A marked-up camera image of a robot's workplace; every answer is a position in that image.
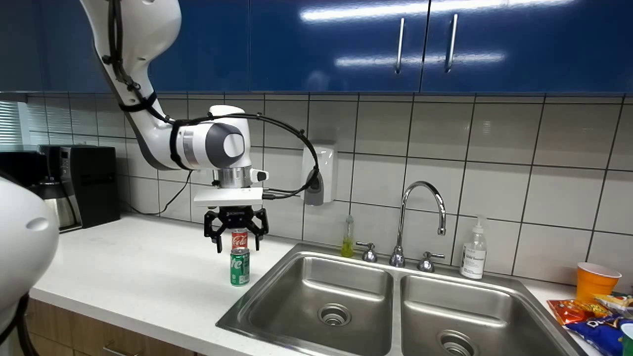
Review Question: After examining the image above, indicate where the wooden base cabinet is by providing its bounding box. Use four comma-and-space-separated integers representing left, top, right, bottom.
21, 299, 199, 356

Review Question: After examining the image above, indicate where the orange plastic cup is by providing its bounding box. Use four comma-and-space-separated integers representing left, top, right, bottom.
573, 262, 623, 313

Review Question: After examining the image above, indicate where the silver cabinet door handle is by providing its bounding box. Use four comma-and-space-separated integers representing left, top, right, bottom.
445, 13, 458, 76
393, 16, 407, 76

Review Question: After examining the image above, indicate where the clear pump soap bottle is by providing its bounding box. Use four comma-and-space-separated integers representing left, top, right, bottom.
458, 216, 488, 282

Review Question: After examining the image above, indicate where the blue cabinet door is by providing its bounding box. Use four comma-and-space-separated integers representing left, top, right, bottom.
0, 0, 104, 96
421, 0, 633, 100
146, 0, 257, 96
253, 0, 429, 98

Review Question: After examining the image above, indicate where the chrome faucet knob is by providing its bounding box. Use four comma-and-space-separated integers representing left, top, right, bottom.
357, 242, 381, 266
415, 250, 441, 276

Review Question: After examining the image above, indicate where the white wall soap dispenser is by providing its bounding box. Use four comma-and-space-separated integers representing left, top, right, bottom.
300, 145, 336, 208

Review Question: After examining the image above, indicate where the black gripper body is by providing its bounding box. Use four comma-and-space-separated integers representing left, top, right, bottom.
213, 204, 261, 234

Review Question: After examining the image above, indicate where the green dish soap bottle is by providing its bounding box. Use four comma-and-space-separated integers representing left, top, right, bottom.
338, 214, 357, 260

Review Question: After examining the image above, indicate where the yellow snack bag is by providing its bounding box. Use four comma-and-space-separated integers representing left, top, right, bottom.
591, 291, 633, 317

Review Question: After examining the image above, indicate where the stainless steel double sink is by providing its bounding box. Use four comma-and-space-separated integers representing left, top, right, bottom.
215, 242, 589, 356

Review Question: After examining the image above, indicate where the green plastic cup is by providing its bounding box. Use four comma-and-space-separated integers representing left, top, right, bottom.
619, 321, 633, 356

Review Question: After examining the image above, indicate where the green soda can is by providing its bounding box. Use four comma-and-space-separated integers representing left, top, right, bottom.
227, 248, 251, 289

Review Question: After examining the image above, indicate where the chrome gooseneck faucet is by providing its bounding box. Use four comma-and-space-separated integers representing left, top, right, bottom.
387, 179, 448, 270

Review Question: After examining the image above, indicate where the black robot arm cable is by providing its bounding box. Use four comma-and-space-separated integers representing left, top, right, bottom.
102, 0, 322, 202

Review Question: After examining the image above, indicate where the black coffee maker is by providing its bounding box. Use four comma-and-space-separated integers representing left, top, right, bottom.
0, 145, 122, 234

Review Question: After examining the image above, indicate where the steel coffee carafe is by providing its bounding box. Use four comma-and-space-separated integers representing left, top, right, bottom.
27, 179, 79, 234

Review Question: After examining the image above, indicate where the blue snack bag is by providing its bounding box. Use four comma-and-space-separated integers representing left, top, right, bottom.
563, 315, 633, 356

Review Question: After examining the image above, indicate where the red soda can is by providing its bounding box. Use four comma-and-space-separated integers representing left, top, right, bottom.
229, 230, 251, 254

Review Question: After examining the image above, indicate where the red snack bag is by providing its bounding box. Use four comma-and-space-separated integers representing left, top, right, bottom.
545, 297, 611, 327

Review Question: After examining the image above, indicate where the black power cord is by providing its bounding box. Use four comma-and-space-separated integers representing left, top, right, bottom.
120, 169, 195, 218

